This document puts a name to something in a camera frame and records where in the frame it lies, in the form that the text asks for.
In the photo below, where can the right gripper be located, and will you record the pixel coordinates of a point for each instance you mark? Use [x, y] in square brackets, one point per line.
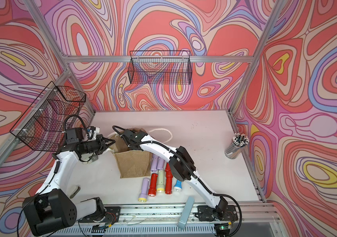
[133, 148]

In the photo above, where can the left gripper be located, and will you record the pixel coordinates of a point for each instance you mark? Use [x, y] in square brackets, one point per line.
[100, 142]

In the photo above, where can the burlap tote bag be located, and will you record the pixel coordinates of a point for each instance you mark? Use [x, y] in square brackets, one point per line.
[130, 163]

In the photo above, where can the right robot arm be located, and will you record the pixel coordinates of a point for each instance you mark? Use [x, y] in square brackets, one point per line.
[182, 167]

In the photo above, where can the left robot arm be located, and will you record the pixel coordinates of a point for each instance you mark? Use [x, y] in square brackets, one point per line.
[51, 209]

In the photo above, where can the small green white device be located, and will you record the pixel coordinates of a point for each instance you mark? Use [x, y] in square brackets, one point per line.
[93, 158]

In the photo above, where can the purple flashlight top left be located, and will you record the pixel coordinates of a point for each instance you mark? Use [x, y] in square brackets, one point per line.
[154, 163]

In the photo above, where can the purple flashlight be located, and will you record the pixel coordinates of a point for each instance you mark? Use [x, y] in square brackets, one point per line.
[144, 190]
[160, 164]
[154, 163]

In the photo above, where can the red flashlight top row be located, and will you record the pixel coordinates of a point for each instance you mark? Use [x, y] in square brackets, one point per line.
[167, 168]

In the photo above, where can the red flashlight bottom middle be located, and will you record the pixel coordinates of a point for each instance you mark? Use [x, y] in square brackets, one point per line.
[168, 186]

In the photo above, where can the red flashlight bottom left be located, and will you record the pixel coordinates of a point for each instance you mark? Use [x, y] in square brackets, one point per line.
[153, 185]

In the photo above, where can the green flashlight bottom row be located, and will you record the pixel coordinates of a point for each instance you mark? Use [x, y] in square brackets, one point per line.
[161, 181]

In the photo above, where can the purple flashlight bottom left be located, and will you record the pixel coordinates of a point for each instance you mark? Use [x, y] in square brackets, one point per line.
[144, 190]

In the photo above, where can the blue flashlight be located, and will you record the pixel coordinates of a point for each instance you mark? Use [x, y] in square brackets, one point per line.
[178, 186]

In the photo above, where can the grey blue bar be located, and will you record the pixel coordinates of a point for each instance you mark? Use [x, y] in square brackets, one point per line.
[185, 213]

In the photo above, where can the cup of pens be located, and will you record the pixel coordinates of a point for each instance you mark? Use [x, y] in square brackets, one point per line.
[238, 142]

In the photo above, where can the left wire basket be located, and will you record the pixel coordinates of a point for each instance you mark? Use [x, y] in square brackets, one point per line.
[41, 128]

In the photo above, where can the wire basket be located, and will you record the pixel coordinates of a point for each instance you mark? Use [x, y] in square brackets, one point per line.
[41, 128]
[160, 67]

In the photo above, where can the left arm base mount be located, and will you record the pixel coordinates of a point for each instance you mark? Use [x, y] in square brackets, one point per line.
[109, 214]

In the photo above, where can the back wire basket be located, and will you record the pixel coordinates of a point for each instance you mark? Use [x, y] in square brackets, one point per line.
[160, 67]

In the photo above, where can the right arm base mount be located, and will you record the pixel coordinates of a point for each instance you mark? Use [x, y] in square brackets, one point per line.
[208, 214]

